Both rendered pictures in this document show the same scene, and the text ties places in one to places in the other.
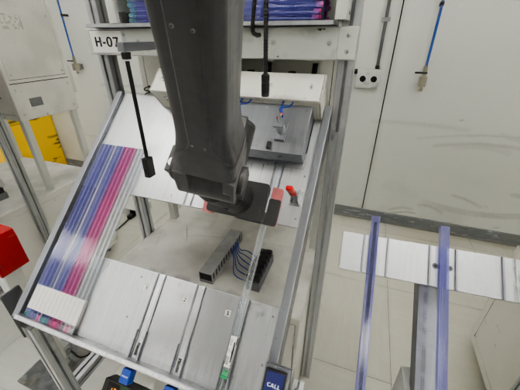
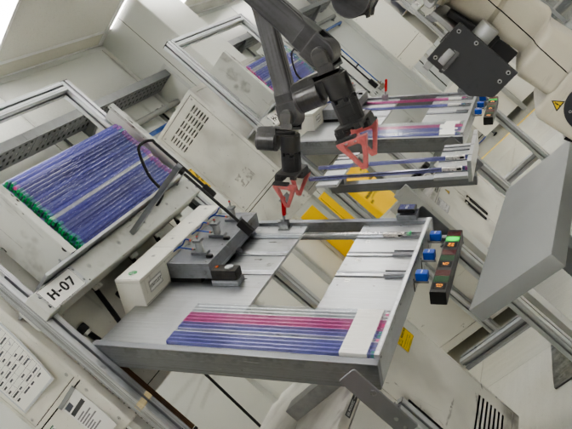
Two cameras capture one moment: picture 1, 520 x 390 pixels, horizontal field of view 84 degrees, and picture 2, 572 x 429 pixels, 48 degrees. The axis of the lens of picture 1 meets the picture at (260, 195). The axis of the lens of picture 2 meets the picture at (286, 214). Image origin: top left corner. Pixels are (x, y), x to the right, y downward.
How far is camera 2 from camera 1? 1.89 m
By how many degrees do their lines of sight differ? 78
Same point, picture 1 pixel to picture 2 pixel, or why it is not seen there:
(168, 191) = (254, 285)
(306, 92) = (208, 209)
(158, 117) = (157, 308)
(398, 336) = not seen: hidden behind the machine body
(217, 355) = (397, 241)
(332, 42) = (187, 186)
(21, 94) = not seen: outside the picture
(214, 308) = (364, 247)
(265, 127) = (224, 226)
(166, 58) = (282, 53)
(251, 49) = (161, 214)
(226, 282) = not seen: hidden behind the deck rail
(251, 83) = (182, 229)
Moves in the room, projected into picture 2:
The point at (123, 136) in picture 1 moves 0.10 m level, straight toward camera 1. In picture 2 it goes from (164, 330) to (192, 299)
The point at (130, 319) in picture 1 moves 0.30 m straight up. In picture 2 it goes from (376, 283) to (285, 203)
